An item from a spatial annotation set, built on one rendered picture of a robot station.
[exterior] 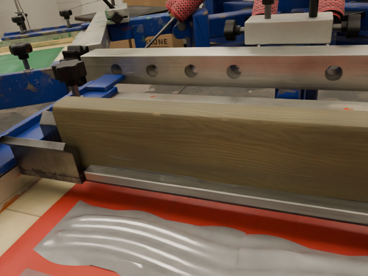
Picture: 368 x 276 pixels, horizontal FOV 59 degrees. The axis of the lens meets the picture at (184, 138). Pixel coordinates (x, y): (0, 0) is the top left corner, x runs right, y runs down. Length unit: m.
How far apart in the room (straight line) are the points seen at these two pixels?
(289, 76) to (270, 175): 0.24
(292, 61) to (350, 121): 0.24
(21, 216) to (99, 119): 0.14
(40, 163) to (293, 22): 0.39
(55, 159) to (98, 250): 0.11
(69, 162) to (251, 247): 0.19
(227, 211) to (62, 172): 0.17
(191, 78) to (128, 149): 0.24
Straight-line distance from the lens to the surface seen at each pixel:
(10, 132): 0.45
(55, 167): 0.36
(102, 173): 0.33
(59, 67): 0.48
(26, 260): 0.33
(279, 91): 0.69
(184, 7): 0.89
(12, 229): 0.37
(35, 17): 5.47
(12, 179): 0.40
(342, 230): 0.32
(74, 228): 0.33
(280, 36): 0.53
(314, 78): 0.49
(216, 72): 0.50
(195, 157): 0.28
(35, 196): 0.40
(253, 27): 0.53
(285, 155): 0.26
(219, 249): 0.28
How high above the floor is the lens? 1.17
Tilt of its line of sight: 29 degrees down
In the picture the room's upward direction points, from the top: 7 degrees counter-clockwise
